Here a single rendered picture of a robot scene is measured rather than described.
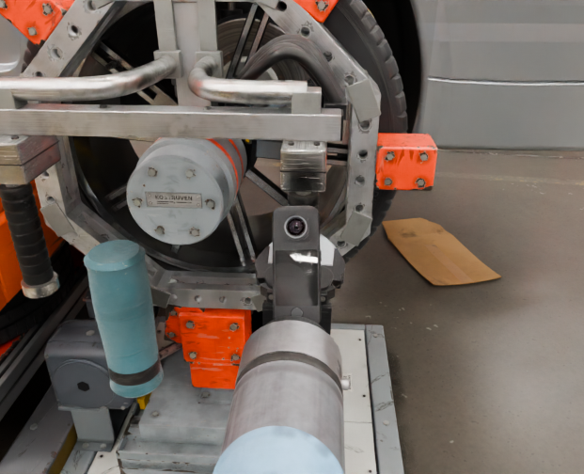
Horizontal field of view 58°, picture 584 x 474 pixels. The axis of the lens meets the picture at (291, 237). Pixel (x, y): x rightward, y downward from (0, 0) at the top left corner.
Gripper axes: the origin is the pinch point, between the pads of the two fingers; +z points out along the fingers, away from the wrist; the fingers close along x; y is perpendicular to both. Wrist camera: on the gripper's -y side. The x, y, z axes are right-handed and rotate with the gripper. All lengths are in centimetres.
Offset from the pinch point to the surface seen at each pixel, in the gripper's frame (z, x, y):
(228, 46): 72, -21, -12
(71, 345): 27, -50, 43
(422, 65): 62, 23, -10
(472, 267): 133, 65, 82
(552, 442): 45, 65, 83
